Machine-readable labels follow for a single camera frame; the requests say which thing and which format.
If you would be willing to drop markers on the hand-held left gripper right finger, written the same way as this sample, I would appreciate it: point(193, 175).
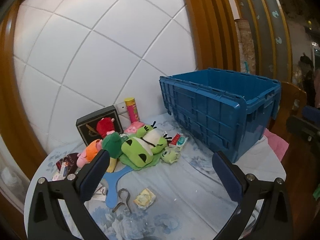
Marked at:
point(226, 177)

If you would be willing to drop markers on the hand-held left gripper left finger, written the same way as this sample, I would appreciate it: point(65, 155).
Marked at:
point(95, 175)

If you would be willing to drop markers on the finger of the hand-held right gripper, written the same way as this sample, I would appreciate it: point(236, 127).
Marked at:
point(312, 111)
point(302, 128)

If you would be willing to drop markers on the blue plastic crate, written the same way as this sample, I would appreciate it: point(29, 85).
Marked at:
point(212, 120)

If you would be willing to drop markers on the blue plastic paddle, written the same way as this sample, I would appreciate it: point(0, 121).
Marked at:
point(112, 180)

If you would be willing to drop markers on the red white medicine box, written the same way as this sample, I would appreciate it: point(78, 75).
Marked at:
point(101, 192)

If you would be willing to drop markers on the orange and pink plush toy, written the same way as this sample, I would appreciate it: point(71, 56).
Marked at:
point(90, 152)

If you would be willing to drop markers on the dark snack bag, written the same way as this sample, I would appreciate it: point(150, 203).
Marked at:
point(71, 160)

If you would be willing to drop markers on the pink cloth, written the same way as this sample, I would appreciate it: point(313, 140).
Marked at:
point(277, 142)

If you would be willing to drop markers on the dark hanging clothes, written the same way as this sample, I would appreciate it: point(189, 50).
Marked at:
point(307, 80)

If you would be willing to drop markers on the dark green plush toy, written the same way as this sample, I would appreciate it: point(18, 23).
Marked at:
point(111, 145)

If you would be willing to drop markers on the pink white small box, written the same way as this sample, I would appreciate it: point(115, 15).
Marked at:
point(58, 177)

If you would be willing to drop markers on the metal hand tool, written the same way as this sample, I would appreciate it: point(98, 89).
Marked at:
point(123, 197)

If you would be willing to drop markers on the black picture box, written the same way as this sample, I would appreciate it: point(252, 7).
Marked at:
point(87, 127)

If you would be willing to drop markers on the green frog plush toy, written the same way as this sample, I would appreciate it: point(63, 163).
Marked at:
point(136, 150)

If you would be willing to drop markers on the red plush toy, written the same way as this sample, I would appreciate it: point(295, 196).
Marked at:
point(105, 127)

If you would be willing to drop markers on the yellow packet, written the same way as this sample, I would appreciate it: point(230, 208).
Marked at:
point(144, 198)

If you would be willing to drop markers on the window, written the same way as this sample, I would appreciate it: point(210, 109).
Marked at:
point(315, 55)

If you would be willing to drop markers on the small green monster plush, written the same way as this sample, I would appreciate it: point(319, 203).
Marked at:
point(170, 156)

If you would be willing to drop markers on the red teal small packet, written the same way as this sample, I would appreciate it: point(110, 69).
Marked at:
point(178, 140)

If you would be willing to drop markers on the pink tissue packet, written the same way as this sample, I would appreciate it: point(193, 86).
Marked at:
point(133, 127)

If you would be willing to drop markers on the pink can with yellow lid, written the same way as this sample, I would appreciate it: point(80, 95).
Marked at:
point(132, 111)

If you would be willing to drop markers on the teal white stick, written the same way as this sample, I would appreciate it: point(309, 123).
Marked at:
point(246, 67)

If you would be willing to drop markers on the white curtain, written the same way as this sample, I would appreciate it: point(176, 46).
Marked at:
point(12, 177)

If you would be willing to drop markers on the glass door with stickers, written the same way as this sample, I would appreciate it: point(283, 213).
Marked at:
point(272, 30)

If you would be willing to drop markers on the rolled beige carpet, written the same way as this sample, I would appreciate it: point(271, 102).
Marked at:
point(246, 45)

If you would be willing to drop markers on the white wall socket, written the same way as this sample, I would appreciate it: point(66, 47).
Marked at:
point(121, 108)

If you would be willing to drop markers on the wooden wall trim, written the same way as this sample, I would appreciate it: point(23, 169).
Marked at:
point(205, 30)
point(10, 80)

